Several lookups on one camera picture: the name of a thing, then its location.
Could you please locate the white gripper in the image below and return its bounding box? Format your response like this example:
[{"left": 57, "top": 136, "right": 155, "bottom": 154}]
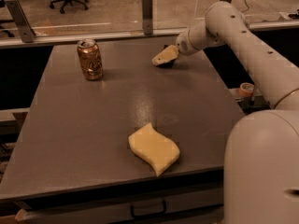
[{"left": 152, "top": 31, "right": 199, "bottom": 66}]

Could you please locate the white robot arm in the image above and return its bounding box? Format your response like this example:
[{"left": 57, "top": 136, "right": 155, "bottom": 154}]
[{"left": 152, "top": 1, "right": 299, "bottom": 224}]

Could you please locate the yellow wavy sponge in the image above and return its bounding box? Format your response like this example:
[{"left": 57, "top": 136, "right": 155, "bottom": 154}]
[{"left": 128, "top": 123, "right": 180, "bottom": 176}]

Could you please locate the orange soda can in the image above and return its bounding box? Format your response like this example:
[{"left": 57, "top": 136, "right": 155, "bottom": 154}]
[{"left": 77, "top": 39, "right": 104, "bottom": 81}]

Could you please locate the roll of tan tape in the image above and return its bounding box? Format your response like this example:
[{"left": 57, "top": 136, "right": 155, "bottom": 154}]
[{"left": 238, "top": 82, "right": 254, "bottom": 97}]

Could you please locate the metal railing bar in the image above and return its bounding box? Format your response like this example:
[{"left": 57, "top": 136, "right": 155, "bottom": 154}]
[{"left": 0, "top": 20, "right": 299, "bottom": 49}]

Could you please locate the middle metal glass bracket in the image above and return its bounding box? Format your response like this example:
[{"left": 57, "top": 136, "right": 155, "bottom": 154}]
[{"left": 142, "top": 0, "right": 153, "bottom": 35}]

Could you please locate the left metal glass bracket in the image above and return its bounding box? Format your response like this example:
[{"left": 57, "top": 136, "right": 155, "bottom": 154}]
[{"left": 5, "top": 0, "right": 36, "bottom": 43}]

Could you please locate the grey drawer with black handle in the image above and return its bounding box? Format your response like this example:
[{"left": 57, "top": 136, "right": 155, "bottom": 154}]
[{"left": 15, "top": 188, "right": 223, "bottom": 224}]

